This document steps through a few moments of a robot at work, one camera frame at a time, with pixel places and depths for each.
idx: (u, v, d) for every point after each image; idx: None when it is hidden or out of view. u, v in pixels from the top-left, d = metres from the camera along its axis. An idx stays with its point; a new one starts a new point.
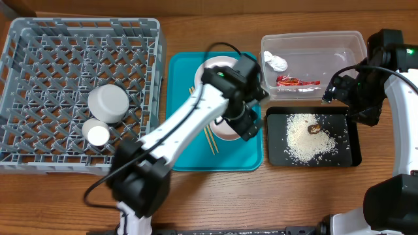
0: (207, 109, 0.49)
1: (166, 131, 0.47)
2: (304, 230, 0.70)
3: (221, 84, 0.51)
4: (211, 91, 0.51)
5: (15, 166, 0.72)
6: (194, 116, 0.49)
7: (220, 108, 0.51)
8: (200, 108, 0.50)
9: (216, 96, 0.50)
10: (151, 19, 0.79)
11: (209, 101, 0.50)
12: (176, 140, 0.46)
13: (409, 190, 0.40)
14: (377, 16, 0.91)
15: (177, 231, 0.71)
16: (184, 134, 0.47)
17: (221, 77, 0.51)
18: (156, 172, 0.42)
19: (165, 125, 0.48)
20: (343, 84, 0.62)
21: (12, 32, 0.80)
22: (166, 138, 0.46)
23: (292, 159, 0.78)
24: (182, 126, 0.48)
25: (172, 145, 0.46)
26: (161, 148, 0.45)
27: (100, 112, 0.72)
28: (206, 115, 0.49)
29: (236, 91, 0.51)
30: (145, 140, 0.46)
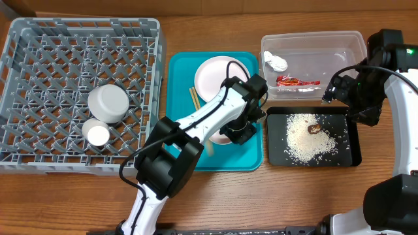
0: (230, 108, 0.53)
1: (196, 118, 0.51)
2: (304, 230, 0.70)
3: (240, 91, 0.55)
4: (234, 94, 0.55)
5: (15, 166, 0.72)
6: (221, 111, 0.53)
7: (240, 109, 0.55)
8: (225, 105, 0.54)
9: (238, 99, 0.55)
10: (151, 19, 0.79)
11: (232, 100, 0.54)
12: (207, 125, 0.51)
13: (409, 190, 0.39)
14: (377, 16, 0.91)
15: (177, 231, 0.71)
16: (212, 122, 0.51)
17: (241, 85, 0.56)
18: (189, 149, 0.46)
19: (197, 112, 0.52)
20: (343, 84, 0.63)
21: (12, 32, 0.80)
22: (198, 122, 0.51)
23: (292, 159, 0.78)
24: (210, 116, 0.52)
25: (202, 128, 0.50)
26: (194, 131, 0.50)
27: (100, 112, 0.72)
28: (229, 111, 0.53)
29: (251, 99, 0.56)
30: (179, 122, 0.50)
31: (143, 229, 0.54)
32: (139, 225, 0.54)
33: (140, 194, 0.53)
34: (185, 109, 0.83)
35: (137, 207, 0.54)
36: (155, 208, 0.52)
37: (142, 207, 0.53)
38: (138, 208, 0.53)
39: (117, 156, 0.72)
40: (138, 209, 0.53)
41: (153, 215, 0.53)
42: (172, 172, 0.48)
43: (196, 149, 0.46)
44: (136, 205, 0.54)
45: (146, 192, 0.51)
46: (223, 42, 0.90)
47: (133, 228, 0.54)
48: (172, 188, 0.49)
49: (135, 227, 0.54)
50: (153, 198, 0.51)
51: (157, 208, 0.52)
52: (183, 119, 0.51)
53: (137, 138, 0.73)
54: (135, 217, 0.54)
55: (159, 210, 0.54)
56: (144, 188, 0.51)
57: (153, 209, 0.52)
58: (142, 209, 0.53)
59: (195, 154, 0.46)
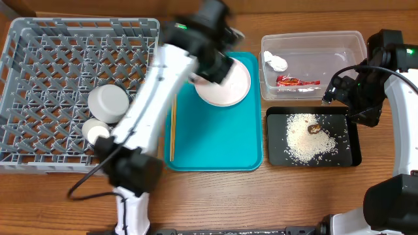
0: (174, 77, 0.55)
1: (136, 116, 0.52)
2: (304, 230, 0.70)
3: (185, 37, 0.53)
4: (172, 57, 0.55)
5: (15, 166, 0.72)
6: (162, 88, 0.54)
7: (185, 70, 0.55)
8: (164, 79, 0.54)
9: (179, 60, 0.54)
10: (151, 19, 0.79)
11: (173, 69, 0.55)
12: (148, 124, 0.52)
13: (409, 190, 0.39)
14: (377, 16, 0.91)
15: (177, 231, 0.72)
16: (153, 115, 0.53)
17: (185, 30, 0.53)
18: (134, 163, 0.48)
19: (132, 111, 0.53)
20: (343, 84, 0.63)
21: (12, 32, 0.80)
22: (136, 126, 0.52)
23: (292, 159, 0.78)
24: (151, 103, 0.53)
25: (144, 129, 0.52)
26: (134, 138, 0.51)
27: (100, 112, 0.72)
28: (173, 82, 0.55)
29: (204, 40, 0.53)
30: (117, 134, 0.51)
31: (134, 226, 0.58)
32: (130, 224, 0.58)
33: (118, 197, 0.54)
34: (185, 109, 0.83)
35: (121, 210, 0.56)
36: (137, 205, 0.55)
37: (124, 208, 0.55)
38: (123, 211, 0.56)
39: None
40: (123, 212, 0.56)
41: (138, 211, 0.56)
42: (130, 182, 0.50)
43: (142, 161, 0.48)
44: (120, 207, 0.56)
45: (124, 195, 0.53)
46: None
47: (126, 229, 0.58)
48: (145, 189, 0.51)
49: (127, 227, 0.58)
50: (133, 199, 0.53)
51: (139, 205, 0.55)
52: (122, 125, 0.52)
53: None
54: (123, 220, 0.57)
55: (144, 205, 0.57)
56: (121, 192, 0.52)
57: (136, 207, 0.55)
58: (125, 211, 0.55)
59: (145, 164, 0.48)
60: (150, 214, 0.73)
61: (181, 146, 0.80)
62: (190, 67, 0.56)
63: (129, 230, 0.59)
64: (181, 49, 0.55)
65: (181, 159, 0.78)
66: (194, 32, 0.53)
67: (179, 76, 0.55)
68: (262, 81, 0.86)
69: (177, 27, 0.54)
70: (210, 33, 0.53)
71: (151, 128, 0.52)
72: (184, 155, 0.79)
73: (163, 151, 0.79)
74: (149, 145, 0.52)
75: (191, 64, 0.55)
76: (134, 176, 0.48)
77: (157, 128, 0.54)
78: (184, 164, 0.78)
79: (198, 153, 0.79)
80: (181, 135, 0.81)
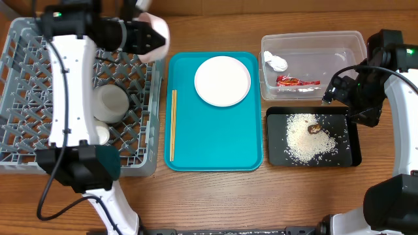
0: (78, 63, 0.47)
1: (62, 117, 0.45)
2: (304, 230, 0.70)
3: (66, 23, 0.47)
4: (64, 46, 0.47)
5: (15, 166, 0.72)
6: (73, 78, 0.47)
7: (86, 51, 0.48)
8: (70, 70, 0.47)
9: (74, 44, 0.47)
10: None
11: (72, 55, 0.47)
12: (78, 116, 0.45)
13: (409, 190, 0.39)
14: (377, 16, 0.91)
15: (177, 231, 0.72)
16: (80, 105, 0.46)
17: (60, 17, 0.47)
18: (86, 158, 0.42)
19: (57, 111, 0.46)
20: (343, 85, 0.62)
21: (12, 32, 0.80)
22: (68, 124, 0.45)
23: (292, 159, 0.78)
24: (70, 98, 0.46)
25: (77, 125, 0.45)
26: (72, 136, 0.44)
27: (99, 111, 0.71)
28: (81, 68, 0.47)
29: (86, 14, 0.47)
30: (54, 141, 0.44)
31: (124, 221, 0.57)
32: (119, 222, 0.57)
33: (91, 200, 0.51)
34: (185, 109, 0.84)
35: (102, 210, 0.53)
36: (115, 198, 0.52)
37: (102, 208, 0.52)
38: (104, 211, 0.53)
39: None
40: (105, 213, 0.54)
41: (119, 202, 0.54)
42: (95, 173, 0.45)
43: (92, 153, 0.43)
44: (99, 207, 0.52)
45: (96, 194, 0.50)
46: (223, 42, 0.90)
47: (117, 228, 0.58)
48: (112, 177, 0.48)
49: (117, 224, 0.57)
50: (108, 196, 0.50)
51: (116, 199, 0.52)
52: (52, 132, 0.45)
53: (137, 138, 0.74)
54: (110, 220, 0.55)
55: (119, 195, 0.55)
56: (92, 194, 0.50)
57: (114, 202, 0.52)
58: (106, 211, 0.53)
59: (95, 157, 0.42)
60: (150, 214, 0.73)
61: (181, 147, 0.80)
62: (91, 47, 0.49)
63: (122, 228, 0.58)
64: (70, 34, 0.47)
65: (181, 159, 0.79)
66: (73, 14, 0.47)
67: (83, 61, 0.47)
68: (262, 81, 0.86)
69: (54, 19, 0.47)
70: (89, 9, 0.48)
71: (84, 121, 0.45)
72: (184, 155, 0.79)
73: (164, 151, 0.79)
74: (93, 138, 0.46)
75: (89, 45, 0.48)
76: (94, 167, 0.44)
77: (92, 119, 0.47)
78: (184, 164, 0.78)
79: (198, 153, 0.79)
80: (181, 135, 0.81)
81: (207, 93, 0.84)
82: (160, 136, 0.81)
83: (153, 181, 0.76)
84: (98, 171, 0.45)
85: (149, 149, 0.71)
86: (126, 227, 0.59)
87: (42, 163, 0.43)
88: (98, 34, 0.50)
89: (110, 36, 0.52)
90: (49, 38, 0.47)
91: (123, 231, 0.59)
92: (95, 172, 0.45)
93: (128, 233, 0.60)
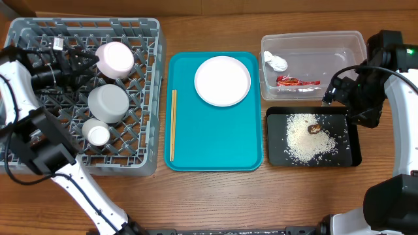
0: (15, 74, 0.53)
1: (10, 106, 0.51)
2: (304, 230, 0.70)
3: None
4: (4, 70, 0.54)
5: (15, 166, 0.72)
6: (14, 83, 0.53)
7: (21, 68, 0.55)
8: (12, 79, 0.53)
9: (9, 66, 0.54)
10: (151, 19, 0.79)
11: (9, 70, 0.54)
12: (24, 99, 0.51)
13: (409, 190, 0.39)
14: (377, 16, 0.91)
15: (177, 231, 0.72)
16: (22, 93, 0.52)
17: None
18: (37, 120, 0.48)
19: (7, 103, 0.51)
20: (343, 85, 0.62)
21: (12, 32, 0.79)
22: (17, 105, 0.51)
23: (292, 159, 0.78)
24: (14, 93, 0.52)
25: (25, 106, 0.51)
26: (23, 113, 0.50)
27: (100, 112, 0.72)
28: (17, 77, 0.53)
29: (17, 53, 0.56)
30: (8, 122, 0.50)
31: (108, 204, 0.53)
32: (101, 206, 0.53)
33: (63, 185, 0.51)
34: (185, 109, 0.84)
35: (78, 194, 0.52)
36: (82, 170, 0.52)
37: (79, 192, 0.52)
38: (82, 194, 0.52)
39: (117, 156, 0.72)
40: (83, 197, 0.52)
41: (91, 181, 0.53)
42: (52, 140, 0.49)
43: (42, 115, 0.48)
44: (72, 191, 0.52)
45: (64, 173, 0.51)
46: (223, 42, 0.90)
47: (103, 214, 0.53)
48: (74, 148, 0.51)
49: (102, 211, 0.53)
50: (78, 172, 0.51)
51: (88, 177, 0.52)
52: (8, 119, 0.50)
53: (137, 138, 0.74)
54: (91, 205, 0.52)
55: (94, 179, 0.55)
56: (62, 173, 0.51)
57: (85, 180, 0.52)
58: (82, 192, 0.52)
59: (45, 117, 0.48)
60: (150, 214, 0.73)
61: (181, 147, 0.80)
62: (24, 72, 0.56)
63: (108, 214, 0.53)
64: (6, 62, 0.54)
65: (181, 159, 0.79)
66: (6, 54, 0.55)
67: (19, 73, 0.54)
68: (262, 81, 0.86)
69: None
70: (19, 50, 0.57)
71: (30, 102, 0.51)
72: (184, 155, 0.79)
73: (164, 151, 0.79)
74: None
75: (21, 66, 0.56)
76: (48, 130, 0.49)
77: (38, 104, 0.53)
78: (184, 164, 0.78)
79: (198, 153, 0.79)
80: (181, 134, 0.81)
81: (205, 92, 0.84)
82: (160, 136, 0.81)
83: (153, 181, 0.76)
84: (55, 138, 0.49)
85: (149, 149, 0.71)
86: (112, 213, 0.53)
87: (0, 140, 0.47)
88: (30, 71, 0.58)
89: (44, 77, 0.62)
90: None
91: (112, 220, 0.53)
92: (53, 140, 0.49)
93: (117, 220, 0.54)
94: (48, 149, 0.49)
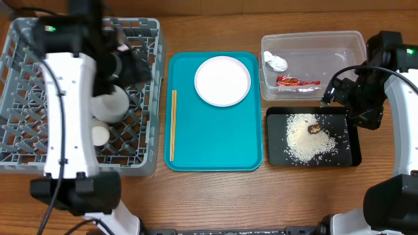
0: (72, 85, 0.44)
1: (58, 147, 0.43)
2: (304, 230, 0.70)
3: (61, 38, 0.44)
4: (59, 66, 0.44)
5: (15, 166, 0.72)
6: (70, 102, 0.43)
7: (85, 79, 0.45)
8: (66, 93, 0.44)
9: (70, 61, 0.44)
10: (151, 19, 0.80)
11: (71, 76, 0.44)
12: (76, 145, 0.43)
13: (409, 190, 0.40)
14: (377, 16, 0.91)
15: (177, 231, 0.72)
16: (78, 133, 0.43)
17: (55, 32, 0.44)
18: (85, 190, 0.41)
19: (52, 138, 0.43)
20: (343, 86, 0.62)
21: (12, 32, 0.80)
22: (63, 153, 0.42)
23: (292, 159, 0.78)
24: (68, 126, 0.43)
25: (76, 154, 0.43)
26: (68, 168, 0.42)
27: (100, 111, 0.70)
28: (77, 91, 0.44)
29: (80, 29, 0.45)
30: (49, 171, 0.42)
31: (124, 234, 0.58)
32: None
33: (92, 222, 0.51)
34: (187, 109, 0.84)
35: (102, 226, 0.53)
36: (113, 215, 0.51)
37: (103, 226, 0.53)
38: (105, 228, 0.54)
39: (117, 156, 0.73)
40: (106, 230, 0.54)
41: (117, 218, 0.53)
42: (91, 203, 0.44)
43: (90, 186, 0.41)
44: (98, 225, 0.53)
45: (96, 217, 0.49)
46: (223, 42, 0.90)
47: None
48: (109, 205, 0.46)
49: None
50: (108, 217, 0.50)
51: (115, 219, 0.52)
52: (46, 162, 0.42)
53: (137, 138, 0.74)
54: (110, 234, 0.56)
55: (119, 211, 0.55)
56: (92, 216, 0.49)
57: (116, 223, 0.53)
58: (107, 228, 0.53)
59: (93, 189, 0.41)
60: (150, 214, 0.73)
61: (181, 147, 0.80)
62: (88, 70, 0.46)
63: None
64: (77, 59, 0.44)
65: (181, 159, 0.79)
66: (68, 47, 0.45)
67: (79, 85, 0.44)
68: (262, 81, 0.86)
69: (47, 32, 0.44)
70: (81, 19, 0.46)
71: (81, 149, 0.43)
72: (185, 155, 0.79)
73: (164, 151, 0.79)
74: (91, 167, 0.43)
75: (87, 64, 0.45)
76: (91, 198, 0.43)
77: (91, 147, 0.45)
78: (184, 164, 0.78)
79: (198, 153, 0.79)
80: (181, 135, 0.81)
81: (205, 92, 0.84)
82: (160, 136, 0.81)
83: (153, 181, 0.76)
84: (93, 200, 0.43)
85: (149, 149, 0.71)
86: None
87: (36, 194, 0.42)
88: (106, 44, 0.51)
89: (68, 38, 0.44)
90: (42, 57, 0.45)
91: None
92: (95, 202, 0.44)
93: None
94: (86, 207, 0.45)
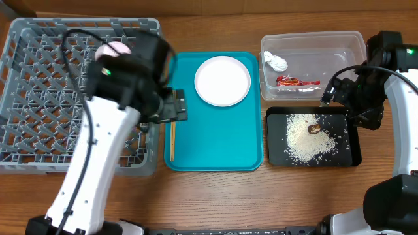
0: (106, 138, 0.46)
1: (68, 196, 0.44)
2: (304, 230, 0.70)
3: (113, 84, 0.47)
4: (100, 114, 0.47)
5: (15, 166, 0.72)
6: (95, 155, 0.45)
7: (121, 132, 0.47)
8: (98, 141, 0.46)
9: (113, 113, 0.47)
10: (151, 19, 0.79)
11: (108, 126, 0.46)
12: (86, 200, 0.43)
13: (410, 190, 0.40)
14: (377, 16, 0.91)
15: (177, 231, 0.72)
16: (93, 187, 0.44)
17: (110, 78, 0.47)
18: None
19: (66, 184, 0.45)
20: (343, 86, 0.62)
21: (12, 32, 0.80)
22: (72, 204, 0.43)
23: (292, 159, 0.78)
24: (85, 178, 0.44)
25: (83, 208, 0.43)
26: (71, 219, 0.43)
27: None
28: (107, 145, 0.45)
29: (136, 83, 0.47)
30: (51, 216, 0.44)
31: None
32: None
33: None
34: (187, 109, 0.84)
35: None
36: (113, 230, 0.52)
37: None
38: None
39: None
40: None
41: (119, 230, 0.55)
42: None
43: None
44: None
45: None
46: (223, 42, 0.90)
47: None
48: None
49: None
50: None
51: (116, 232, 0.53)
52: (53, 206, 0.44)
53: (137, 138, 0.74)
54: None
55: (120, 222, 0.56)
56: None
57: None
58: None
59: None
60: (150, 214, 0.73)
61: (181, 148, 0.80)
62: (126, 125, 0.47)
63: None
64: (120, 110, 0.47)
65: (181, 160, 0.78)
66: (118, 94, 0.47)
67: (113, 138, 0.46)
68: (262, 81, 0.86)
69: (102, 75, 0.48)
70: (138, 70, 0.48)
71: (91, 205, 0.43)
72: (185, 155, 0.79)
73: (164, 151, 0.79)
74: (95, 224, 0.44)
75: (127, 119, 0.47)
76: None
77: (100, 203, 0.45)
78: (184, 164, 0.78)
79: (199, 153, 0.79)
80: (181, 136, 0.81)
81: (208, 94, 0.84)
82: (160, 136, 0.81)
83: (153, 181, 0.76)
84: None
85: (149, 149, 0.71)
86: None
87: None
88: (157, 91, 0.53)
89: (121, 88, 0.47)
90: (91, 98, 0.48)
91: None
92: None
93: None
94: None
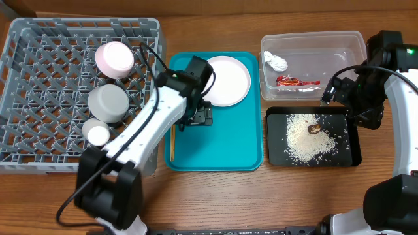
0: (167, 109, 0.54)
1: (128, 138, 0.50)
2: (304, 230, 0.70)
3: (179, 83, 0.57)
4: (166, 94, 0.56)
5: (15, 166, 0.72)
6: (157, 117, 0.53)
7: (179, 108, 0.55)
8: (160, 110, 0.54)
9: (175, 96, 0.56)
10: (151, 19, 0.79)
11: (168, 102, 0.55)
12: (142, 143, 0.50)
13: (409, 190, 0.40)
14: (377, 16, 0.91)
15: (177, 231, 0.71)
16: (149, 136, 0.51)
17: (176, 79, 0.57)
18: (125, 177, 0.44)
19: (127, 130, 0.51)
20: (343, 85, 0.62)
21: (12, 32, 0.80)
22: (129, 143, 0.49)
23: (292, 159, 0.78)
24: (145, 130, 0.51)
25: (138, 149, 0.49)
26: (125, 154, 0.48)
27: (100, 112, 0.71)
28: (166, 114, 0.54)
29: (192, 89, 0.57)
30: (108, 148, 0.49)
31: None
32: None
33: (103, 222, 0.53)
34: None
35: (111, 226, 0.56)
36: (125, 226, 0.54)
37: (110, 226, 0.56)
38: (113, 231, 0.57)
39: None
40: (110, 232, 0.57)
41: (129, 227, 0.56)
42: (115, 202, 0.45)
43: (132, 176, 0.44)
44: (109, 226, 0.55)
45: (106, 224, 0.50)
46: (223, 42, 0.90)
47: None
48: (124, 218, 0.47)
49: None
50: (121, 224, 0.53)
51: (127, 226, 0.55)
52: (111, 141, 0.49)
53: None
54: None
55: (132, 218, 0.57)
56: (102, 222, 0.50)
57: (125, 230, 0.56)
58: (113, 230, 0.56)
59: (132, 180, 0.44)
60: (149, 214, 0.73)
61: (182, 148, 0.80)
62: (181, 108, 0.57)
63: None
64: (179, 97, 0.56)
65: (181, 160, 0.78)
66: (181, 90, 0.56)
67: (172, 111, 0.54)
68: (262, 81, 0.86)
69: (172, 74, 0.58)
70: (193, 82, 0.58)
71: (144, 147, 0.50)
72: (185, 155, 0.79)
73: (163, 151, 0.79)
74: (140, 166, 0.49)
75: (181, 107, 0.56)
76: (121, 192, 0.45)
77: (147, 152, 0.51)
78: (184, 164, 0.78)
79: (199, 154, 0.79)
80: (181, 136, 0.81)
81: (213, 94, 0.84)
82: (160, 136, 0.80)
83: (153, 182, 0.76)
84: (120, 198, 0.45)
85: None
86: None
87: (83, 162, 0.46)
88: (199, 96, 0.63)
89: (183, 88, 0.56)
90: (159, 85, 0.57)
91: None
92: (115, 203, 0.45)
93: None
94: (106, 206, 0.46)
